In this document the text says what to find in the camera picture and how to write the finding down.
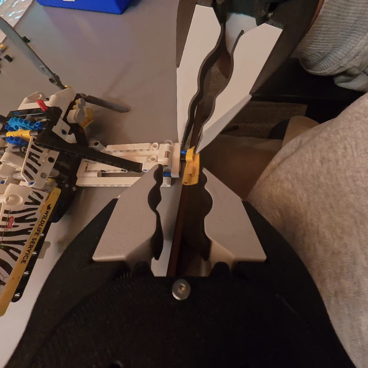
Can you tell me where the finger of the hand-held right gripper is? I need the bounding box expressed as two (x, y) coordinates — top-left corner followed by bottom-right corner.
(175, 4), (228, 145)
(194, 22), (284, 153)

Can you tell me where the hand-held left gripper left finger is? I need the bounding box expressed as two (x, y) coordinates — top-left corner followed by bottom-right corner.
(92, 164), (165, 263)

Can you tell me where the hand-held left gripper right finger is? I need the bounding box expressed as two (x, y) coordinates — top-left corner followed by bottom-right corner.
(198, 168), (267, 264)

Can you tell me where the zebra striped lego helicopter model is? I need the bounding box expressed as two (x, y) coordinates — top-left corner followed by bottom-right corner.
(0, 14), (182, 318)

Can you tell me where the long yellow lego piece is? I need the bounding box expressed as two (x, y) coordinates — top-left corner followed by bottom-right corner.
(185, 148), (200, 171)

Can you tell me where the blue plastic bin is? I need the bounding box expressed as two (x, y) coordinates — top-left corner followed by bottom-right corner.
(37, 0), (136, 15)

